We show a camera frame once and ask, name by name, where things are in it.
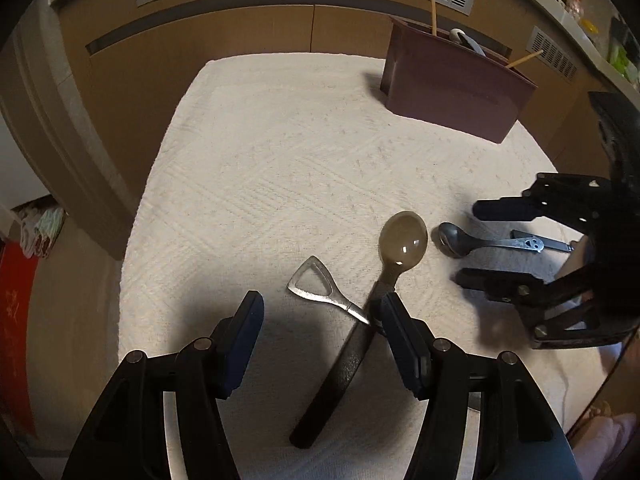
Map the wooden counter cabinet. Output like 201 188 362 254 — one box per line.
50 0 603 223

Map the pink clothing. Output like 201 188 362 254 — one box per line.
570 400 640 480

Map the maroon plastic utensil box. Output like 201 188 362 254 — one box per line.
378 15 539 144

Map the white cabinet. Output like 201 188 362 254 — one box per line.
0 60 53 221

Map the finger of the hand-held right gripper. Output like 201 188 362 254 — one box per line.
472 172 614 234
456 259 602 333

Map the steel spoon with face handle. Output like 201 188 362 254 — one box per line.
438 221 576 260

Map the shovel-shaped steel spoon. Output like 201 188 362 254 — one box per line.
286 255 371 325

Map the green bag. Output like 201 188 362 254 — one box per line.
607 42 634 77

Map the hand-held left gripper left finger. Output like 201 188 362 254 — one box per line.
61 290 266 480

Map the white textured towel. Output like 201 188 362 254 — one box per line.
117 52 617 480

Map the black-handled translucent spoon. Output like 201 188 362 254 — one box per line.
289 210 430 450

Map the grey silicone spoon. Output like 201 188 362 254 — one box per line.
457 32 486 57

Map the red floor mat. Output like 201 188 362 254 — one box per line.
0 241 39 437

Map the small grey vent grille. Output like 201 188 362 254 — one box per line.
529 25 579 81

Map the striped cloth pile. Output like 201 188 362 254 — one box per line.
18 204 66 260

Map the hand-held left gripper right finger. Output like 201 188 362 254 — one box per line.
377 292 584 480

